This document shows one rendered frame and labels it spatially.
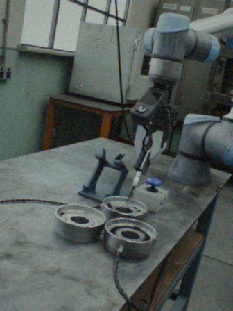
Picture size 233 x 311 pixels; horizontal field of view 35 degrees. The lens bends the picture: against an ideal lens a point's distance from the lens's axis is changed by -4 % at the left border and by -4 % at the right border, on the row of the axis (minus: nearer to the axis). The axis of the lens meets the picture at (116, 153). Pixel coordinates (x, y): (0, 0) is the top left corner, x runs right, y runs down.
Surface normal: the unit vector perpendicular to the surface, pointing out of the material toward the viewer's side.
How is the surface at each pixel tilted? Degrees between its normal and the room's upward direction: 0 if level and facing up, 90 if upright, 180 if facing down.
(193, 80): 90
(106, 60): 90
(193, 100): 90
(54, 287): 0
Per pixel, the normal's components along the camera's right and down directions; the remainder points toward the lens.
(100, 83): -0.43, 0.14
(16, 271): 0.17, -0.95
